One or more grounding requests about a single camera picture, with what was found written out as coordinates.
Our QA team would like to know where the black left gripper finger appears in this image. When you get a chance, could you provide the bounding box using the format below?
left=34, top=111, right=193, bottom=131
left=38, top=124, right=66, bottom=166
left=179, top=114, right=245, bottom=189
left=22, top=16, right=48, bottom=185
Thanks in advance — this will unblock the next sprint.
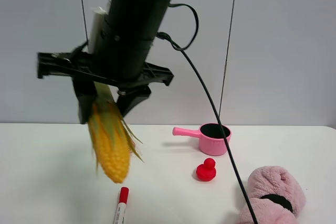
left=72, top=77, right=96, bottom=124

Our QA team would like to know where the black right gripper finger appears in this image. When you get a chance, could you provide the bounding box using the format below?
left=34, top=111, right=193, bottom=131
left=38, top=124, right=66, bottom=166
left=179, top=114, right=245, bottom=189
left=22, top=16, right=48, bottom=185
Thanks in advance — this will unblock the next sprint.
left=117, top=86, right=151, bottom=117

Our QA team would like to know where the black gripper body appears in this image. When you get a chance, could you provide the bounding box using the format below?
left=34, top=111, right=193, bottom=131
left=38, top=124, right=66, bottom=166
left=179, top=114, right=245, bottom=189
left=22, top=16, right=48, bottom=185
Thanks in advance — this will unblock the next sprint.
left=37, top=42, right=174, bottom=95

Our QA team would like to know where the yellow toy corn cob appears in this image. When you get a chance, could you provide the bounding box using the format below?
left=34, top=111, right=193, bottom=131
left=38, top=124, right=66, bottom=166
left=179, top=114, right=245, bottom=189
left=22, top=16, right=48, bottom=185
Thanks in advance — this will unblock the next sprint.
left=88, top=82, right=142, bottom=184

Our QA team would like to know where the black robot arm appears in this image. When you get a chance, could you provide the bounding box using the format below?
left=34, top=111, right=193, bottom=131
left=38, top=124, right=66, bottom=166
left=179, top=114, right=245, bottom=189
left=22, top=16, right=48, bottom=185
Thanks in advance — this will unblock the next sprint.
left=37, top=0, right=173, bottom=124

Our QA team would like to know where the pink toy saucepan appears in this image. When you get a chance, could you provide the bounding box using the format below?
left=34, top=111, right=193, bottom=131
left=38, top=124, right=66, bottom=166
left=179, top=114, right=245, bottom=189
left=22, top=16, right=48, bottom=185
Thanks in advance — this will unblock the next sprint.
left=172, top=123, right=227, bottom=156

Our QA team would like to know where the red rubber duck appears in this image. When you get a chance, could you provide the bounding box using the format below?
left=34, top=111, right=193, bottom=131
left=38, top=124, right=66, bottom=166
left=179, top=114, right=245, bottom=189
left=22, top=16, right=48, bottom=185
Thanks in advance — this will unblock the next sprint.
left=195, top=158, right=216, bottom=182

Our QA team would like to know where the red capped marker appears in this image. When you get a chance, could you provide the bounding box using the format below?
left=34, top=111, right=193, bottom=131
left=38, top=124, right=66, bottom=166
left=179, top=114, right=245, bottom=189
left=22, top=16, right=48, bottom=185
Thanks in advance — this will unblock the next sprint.
left=113, top=187, right=129, bottom=224

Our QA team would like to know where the pink plush toy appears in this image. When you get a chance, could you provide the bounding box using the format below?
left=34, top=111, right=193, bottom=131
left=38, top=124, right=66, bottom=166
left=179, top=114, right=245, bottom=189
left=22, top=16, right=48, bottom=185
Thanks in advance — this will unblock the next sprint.
left=247, top=166, right=306, bottom=224

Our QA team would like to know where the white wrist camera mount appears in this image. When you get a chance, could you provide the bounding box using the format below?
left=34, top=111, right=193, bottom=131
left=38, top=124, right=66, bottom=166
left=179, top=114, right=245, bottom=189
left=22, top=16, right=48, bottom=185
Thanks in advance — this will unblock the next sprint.
left=88, top=0, right=111, bottom=55

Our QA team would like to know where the black cable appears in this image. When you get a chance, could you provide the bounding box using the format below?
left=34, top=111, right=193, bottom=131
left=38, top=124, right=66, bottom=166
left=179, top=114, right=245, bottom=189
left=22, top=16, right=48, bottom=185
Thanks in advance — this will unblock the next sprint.
left=156, top=3, right=260, bottom=224

